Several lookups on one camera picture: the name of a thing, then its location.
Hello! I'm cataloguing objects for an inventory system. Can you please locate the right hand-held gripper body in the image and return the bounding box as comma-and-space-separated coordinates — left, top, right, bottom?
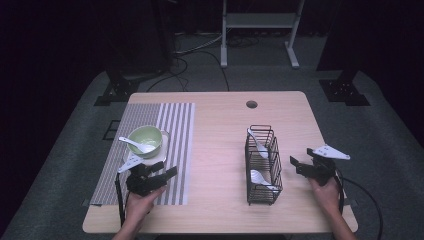
296, 143, 351, 187

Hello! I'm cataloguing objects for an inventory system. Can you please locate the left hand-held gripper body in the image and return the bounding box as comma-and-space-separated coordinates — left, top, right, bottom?
116, 154, 168, 197

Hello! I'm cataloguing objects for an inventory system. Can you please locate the white ceramic spoon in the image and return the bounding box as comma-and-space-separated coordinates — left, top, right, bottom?
247, 128, 270, 159
118, 135, 157, 155
249, 169, 280, 192

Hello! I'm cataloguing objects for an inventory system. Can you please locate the light green bowl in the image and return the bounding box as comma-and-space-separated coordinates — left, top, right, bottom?
126, 125, 164, 160

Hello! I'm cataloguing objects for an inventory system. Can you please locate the black wire basket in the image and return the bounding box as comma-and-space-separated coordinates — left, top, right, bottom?
244, 124, 284, 206

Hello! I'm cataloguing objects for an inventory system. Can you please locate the person's left hand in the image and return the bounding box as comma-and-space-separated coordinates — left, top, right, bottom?
124, 185, 167, 228

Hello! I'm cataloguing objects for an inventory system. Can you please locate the person's right hand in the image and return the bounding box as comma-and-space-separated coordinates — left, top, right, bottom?
307, 176, 342, 215

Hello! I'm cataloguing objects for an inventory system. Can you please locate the white square plate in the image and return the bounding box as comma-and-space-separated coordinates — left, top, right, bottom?
122, 129, 171, 167

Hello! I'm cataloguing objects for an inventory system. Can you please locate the grey striped placemat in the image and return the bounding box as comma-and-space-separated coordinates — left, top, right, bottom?
89, 102, 196, 206

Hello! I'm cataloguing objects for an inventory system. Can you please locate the black stand base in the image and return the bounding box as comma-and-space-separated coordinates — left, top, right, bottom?
93, 68, 142, 107
318, 68, 371, 107

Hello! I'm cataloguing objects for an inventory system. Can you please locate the white metal stand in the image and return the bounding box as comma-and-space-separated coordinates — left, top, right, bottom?
220, 0, 306, 70

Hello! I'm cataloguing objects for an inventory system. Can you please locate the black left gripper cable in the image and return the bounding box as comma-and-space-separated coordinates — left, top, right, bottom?
114, 171, 132, 228

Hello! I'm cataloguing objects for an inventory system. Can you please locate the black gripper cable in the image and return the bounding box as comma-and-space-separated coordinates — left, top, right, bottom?
114, 171, 132, 228
334, 168, 384, 240

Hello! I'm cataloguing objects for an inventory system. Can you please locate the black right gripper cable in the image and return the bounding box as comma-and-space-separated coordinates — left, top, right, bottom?
334, 168, 384, 240

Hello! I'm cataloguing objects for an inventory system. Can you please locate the black floor outlet frame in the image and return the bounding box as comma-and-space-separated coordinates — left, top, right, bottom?
102, 119, 121, 141

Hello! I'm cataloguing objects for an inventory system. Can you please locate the black floor cable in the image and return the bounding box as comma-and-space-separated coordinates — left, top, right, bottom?
145, 49, 231, 93

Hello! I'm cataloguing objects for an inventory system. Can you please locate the grey floor cable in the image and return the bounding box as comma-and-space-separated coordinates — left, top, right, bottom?
173, 32, 224, 56

